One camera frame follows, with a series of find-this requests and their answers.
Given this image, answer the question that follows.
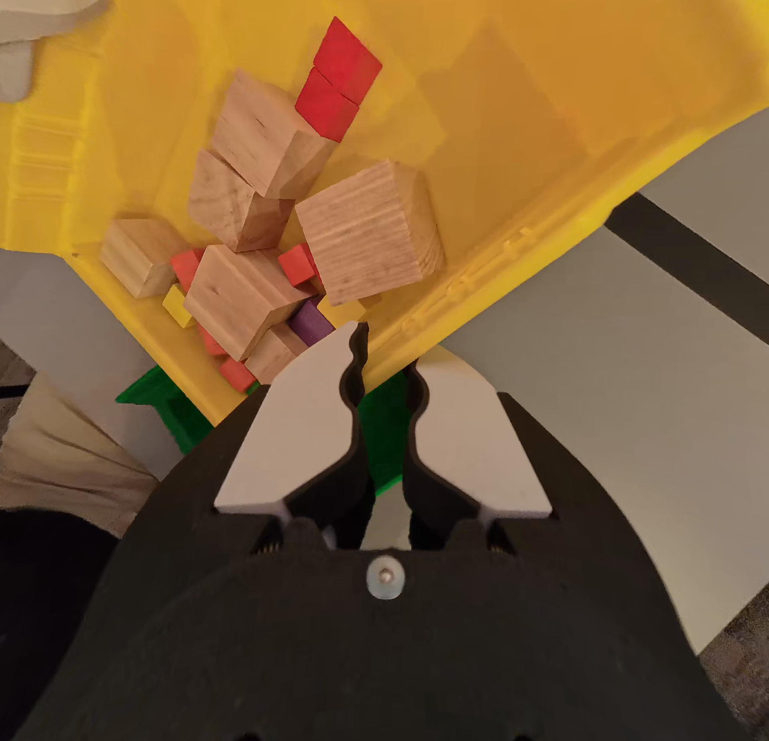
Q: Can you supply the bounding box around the beige cloth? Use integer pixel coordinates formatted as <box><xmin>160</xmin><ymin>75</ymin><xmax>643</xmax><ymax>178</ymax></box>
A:
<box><xmin>0</xmin><ymin>371</ymin><xmax>158</xmax><ymax>537</ymax></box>

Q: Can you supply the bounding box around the dark cloth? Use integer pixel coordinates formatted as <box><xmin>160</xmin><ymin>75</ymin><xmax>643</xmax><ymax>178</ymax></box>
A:
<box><xmin>0</xmin><ymin>508</ymin><xmax>124</xmax><ymax>741</ymax></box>

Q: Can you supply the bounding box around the group of small coloured cubes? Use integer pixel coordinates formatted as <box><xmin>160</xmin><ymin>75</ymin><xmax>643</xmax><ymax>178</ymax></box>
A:
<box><xmin>162</xmin><ymin>16</ymin><xmax>383</xmax><ymax>393</ymax></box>

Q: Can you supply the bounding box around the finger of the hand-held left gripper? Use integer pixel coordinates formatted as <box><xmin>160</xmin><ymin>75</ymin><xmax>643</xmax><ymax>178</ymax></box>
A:
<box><xmin>0</xmin><ymin>0</ymin><xmax>112</xmax><ymax>44</ymax></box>
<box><xmin>0</xmin><ymin>40</ymin><xmax>35</xmax><ymax>103</ymax></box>

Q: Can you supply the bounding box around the black tape strip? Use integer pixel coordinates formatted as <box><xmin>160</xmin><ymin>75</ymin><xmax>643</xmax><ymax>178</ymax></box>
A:
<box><xmin>604</xmin><ymin>193</ymin><xmax>769</xmax><ymax>346</ymax></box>

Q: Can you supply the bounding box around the pile of plain wooden cubes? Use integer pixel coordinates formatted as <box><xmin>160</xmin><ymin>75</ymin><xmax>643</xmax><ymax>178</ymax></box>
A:
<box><xmin>99</xmin><ymin>71</ymin><xmax>447</xmax><ymax>387</ymax></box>

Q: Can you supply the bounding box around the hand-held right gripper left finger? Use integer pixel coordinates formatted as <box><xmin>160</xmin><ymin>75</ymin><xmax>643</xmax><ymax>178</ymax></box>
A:
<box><xmin>214</xmin><ymin>321</ymin><xmax>377</xmax><ymax>551</ymax></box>

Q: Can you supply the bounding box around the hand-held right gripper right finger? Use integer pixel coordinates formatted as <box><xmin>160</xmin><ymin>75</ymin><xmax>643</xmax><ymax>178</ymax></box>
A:
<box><xmin>401</xmin><ymin>345</ymin><xmax>554</xmax><ymax>551</ymax></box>

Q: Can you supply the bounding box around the green plastic box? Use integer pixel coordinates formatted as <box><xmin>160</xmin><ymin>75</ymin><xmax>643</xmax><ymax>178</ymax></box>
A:
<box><xmin>115</xmin><ymin>365</ymin><xmax>412</xmax><ymax>498</ymax></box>

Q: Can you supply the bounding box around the yellow plastic box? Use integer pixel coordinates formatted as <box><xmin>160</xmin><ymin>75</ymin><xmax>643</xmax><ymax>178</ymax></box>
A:
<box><xmin>0</xmin><ymin>0</ymin><xmax>769</xmax><ymax>426</ymax></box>

